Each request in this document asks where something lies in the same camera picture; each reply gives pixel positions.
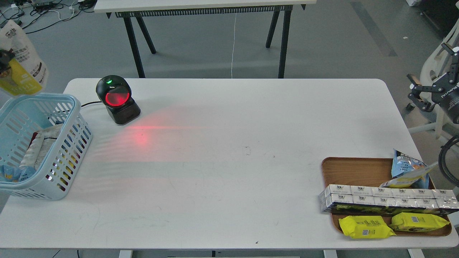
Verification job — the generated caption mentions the yellow wipes pack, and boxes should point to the yellow wipes pack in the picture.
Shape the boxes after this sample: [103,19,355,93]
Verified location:
[338,216,396,239]
[389,212,450,232]

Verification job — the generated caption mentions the yellow wipes pack right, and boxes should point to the yellow wipes pack right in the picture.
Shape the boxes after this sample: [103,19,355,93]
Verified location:
[389,212,450,232]

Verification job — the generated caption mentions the silver snack multipack box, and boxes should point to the silver snack multipack box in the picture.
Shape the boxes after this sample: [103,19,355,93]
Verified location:
[318,184,459,216]

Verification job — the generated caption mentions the floor cables and adapters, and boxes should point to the floor cables and adapters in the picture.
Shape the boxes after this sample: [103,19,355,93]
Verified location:
[0,0,97,34]

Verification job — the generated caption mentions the blue snack bag in basket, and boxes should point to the blue snack bag in basket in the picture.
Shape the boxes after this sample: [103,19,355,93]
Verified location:
[0,165,36,183]

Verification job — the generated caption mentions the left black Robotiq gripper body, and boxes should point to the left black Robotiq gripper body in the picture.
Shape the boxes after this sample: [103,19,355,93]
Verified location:
[0,49,15,78]

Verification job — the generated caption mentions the black barcode scanner red window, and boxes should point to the black barcode scanner red window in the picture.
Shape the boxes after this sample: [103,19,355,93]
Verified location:
[96,75,141,125]

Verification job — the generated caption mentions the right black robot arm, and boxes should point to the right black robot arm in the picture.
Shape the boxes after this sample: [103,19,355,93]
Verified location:
[406,43,459,187]

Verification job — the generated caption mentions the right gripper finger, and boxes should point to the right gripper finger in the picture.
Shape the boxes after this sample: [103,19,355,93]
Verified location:
[407,74,443,112]
[441,43,459,81]

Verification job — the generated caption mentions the background table black legs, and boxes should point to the background table black legs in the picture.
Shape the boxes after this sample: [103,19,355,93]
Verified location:
[94,0,317,79]

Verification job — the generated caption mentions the light blue plastic basket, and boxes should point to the light blue plastic basket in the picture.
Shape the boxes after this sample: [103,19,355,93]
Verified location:
[1,93,93,200]

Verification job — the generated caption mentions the yellow white snack pouch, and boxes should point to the yellow white snack pouch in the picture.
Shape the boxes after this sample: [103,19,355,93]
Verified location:
[379,163,438,189]

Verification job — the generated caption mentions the yellow wipes pack left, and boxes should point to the yellow wipes pack left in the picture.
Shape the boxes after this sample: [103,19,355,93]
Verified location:
[338,216,396,239]

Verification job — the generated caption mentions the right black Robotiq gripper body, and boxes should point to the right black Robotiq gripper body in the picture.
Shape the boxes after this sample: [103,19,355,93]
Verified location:
[431,73,459,124]

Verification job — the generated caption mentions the white snack packet in basket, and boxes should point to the white snack packet in basket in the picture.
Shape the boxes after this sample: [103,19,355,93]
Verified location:
[19,124,63,170]

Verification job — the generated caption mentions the white hanging cable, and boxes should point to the white hanging cable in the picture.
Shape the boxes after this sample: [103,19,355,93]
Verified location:
[231,14,237,79]

